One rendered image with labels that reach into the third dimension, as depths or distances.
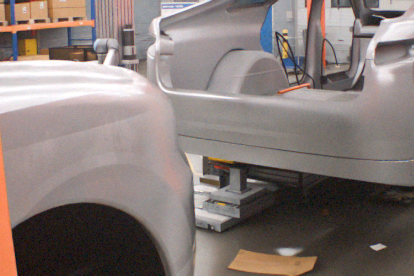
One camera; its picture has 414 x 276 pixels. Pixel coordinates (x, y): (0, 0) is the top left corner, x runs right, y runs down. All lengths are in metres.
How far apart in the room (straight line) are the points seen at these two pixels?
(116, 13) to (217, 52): 1.28
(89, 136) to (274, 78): 3.55
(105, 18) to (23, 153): 4.40
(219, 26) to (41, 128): 3.46
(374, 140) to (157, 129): 1.84
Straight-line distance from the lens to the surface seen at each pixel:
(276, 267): 4.02
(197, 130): 3.64
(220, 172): 5.27
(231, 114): 3.41
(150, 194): 1.40
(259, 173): 5.40
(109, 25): 5.45
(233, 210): 4.67
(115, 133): 1.29
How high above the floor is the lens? 1.68
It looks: 12 degrees down
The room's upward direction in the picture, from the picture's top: 1 degrees counter-clockwise
